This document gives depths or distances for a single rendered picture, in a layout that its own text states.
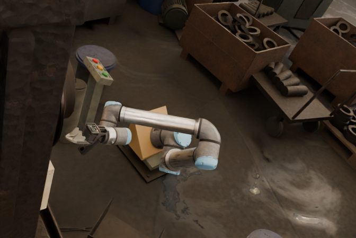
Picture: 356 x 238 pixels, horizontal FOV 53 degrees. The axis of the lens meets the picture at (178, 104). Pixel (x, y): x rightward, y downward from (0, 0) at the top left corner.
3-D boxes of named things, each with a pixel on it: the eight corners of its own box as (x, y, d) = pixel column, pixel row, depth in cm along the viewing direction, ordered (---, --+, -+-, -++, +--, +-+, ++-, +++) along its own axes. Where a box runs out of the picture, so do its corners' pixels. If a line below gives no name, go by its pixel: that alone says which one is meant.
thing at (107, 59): (76, 112, 288) (86, 69, 263) (61, 86, 304) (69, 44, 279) (111, 105, 308) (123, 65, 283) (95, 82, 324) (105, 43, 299)
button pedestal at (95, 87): (80, 143, 265) (97, 78, 228) (67, 121, 277) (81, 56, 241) (99, 138, 275) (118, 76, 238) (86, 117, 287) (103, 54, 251)
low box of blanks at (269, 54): (265, 88, 427) (294, 42, 389) (229, 101, 377) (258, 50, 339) (212, 44, 467) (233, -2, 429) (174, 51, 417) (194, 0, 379)
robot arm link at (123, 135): (121, 144, 196) (133, 145, 190) (103, 144, 186) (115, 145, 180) (121, 127, 197) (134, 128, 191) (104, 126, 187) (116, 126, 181)
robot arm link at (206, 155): (179, 152, 260) (227, 142, 191) (175, 176, 255) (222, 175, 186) (160, 147, 256) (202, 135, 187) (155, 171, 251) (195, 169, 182)
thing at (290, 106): (321, 143, 377) (382, 72, 320) (278, 150, 342) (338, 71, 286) (259, 74, 449) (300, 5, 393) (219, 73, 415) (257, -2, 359)
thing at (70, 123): (61, 145, 257) (72, 90, 226) (54, 133, 263) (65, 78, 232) (77, 141, 264) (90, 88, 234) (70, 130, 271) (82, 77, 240)
